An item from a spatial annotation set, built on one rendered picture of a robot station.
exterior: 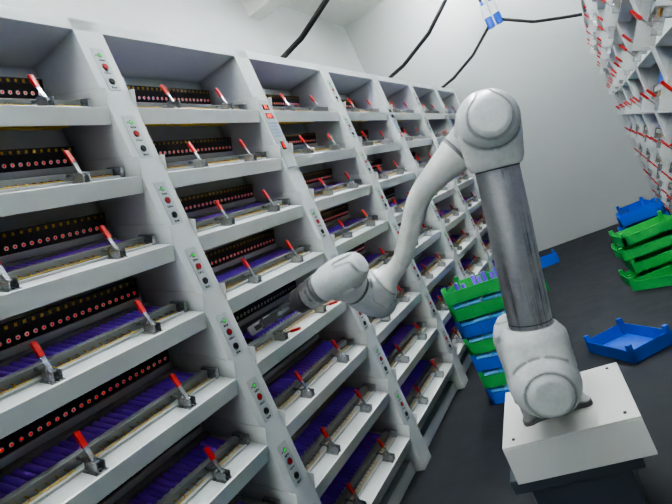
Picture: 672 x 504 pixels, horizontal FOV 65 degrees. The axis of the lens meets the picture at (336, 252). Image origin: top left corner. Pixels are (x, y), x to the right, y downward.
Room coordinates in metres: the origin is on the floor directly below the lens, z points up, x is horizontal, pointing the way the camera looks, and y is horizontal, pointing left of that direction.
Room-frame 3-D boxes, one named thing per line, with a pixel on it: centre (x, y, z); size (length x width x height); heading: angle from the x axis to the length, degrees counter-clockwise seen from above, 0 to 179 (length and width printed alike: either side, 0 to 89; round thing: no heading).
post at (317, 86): (2.70, -0.24, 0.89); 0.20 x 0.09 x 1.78; 61
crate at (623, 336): (2.23, -0.98, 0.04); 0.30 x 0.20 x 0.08; 8
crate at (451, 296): (2.28, -0.52, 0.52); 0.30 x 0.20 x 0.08; 56
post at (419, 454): (2.09, 0.10, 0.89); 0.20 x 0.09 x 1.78; 61
